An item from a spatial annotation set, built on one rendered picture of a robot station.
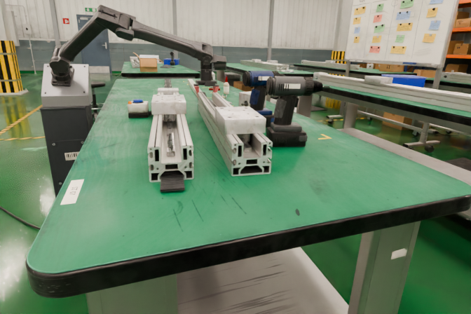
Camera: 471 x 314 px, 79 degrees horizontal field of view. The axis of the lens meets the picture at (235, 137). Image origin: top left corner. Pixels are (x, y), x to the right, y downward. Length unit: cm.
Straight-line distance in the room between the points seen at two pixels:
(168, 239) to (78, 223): 17
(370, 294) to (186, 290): 63
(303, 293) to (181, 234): 79
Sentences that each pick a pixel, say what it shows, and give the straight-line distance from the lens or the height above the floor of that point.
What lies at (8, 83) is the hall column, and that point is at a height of 23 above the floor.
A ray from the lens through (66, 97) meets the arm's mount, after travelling 164.
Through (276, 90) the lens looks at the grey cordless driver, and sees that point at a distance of 88.
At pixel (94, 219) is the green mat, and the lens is 58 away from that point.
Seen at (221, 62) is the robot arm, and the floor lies 101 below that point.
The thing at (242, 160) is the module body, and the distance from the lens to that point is 69.
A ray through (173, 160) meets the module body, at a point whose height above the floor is 82.
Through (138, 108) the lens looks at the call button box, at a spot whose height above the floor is 82.
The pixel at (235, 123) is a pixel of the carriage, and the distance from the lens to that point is 73.
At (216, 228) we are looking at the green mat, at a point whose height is 78.
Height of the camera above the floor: 108
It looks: 17 degrees down
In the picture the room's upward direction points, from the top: 2 degrees clockwise
